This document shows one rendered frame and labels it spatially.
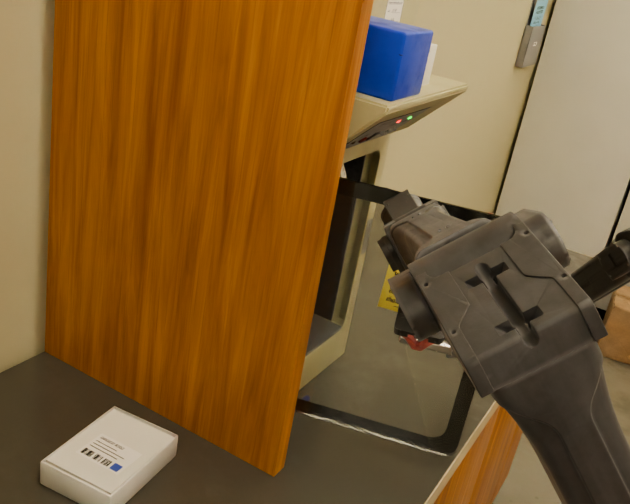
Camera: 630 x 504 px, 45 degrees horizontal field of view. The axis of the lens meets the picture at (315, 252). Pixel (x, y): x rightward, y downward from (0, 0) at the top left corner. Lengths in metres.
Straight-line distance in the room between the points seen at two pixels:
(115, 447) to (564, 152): 3.34
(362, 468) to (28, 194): 0.69
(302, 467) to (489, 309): 0.82
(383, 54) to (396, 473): 0.65
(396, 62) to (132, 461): 0.66
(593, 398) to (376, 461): 0.85
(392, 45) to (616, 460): 0.68
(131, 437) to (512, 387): 0.82
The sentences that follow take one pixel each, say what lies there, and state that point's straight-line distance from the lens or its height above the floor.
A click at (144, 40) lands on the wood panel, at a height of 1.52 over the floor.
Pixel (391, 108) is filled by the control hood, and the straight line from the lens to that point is 1.00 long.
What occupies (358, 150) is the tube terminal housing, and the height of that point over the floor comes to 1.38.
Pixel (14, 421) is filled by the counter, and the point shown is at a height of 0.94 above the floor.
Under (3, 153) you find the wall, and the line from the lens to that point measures 1.26.
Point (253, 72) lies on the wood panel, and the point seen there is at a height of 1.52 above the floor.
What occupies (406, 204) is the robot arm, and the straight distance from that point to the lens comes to 0.95.
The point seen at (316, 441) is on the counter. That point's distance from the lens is 1.27.
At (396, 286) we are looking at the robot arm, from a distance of 0.50.
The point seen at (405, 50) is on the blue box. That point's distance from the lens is 1.02.
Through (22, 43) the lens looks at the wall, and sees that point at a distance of 1.23.
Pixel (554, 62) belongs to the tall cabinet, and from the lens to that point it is 4.12.
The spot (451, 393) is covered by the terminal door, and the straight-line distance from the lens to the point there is 1.17.
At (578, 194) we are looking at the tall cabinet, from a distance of 4.18.
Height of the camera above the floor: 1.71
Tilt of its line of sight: 24 degrees down
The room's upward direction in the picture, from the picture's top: 11 degrees clockwise
